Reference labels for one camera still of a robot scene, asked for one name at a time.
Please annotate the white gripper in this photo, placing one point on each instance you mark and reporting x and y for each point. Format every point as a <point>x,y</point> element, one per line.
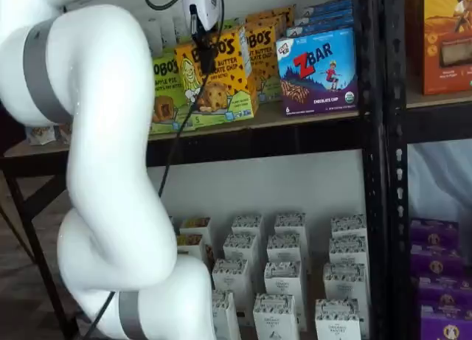
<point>206,4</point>

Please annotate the orange Bobo's oat bites box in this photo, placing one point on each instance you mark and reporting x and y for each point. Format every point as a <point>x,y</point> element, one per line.
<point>273,20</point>
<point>263,59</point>
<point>280,10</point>
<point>225,89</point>

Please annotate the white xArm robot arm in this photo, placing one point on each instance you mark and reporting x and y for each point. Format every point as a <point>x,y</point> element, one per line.
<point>103,133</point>

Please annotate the green Bobo's apple pie box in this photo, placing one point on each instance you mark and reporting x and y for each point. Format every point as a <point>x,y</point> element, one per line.
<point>166,96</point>
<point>231,24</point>

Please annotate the blue Zbar snack box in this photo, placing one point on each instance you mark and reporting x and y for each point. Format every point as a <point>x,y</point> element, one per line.
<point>326,18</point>
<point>317,74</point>
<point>328,6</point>
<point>324,29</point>

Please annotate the particle board shelf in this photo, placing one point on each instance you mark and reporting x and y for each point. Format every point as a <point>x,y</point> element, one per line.
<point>313,118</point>
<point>442,101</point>

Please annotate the yellow label granola box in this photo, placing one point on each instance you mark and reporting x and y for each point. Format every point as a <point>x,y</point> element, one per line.
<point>195,225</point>
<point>190,246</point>

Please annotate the white patterned pantry box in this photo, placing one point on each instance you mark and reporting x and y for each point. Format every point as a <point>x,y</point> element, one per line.
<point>348,249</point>
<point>290,223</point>
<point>274,318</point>
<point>230,277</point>
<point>337,321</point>
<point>247,225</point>
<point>344,281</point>
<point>284,246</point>
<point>225,318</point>
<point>284,281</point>
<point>348,225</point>
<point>239,246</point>

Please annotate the large orange snack box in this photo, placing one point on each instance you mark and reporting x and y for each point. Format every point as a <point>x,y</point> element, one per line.
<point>446,41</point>

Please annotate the purple snack box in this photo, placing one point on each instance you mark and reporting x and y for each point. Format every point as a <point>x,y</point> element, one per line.
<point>435,233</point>
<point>448,307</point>
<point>450,330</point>
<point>442,286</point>
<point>437,262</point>

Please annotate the orange label granola bag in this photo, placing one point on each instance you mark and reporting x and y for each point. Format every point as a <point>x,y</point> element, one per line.
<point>64,131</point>

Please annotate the white granola bag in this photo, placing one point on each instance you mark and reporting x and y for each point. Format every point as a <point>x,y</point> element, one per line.
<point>40,135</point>

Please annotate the white plastic sheet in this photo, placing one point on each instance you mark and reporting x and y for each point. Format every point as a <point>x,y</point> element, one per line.
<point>439,177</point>

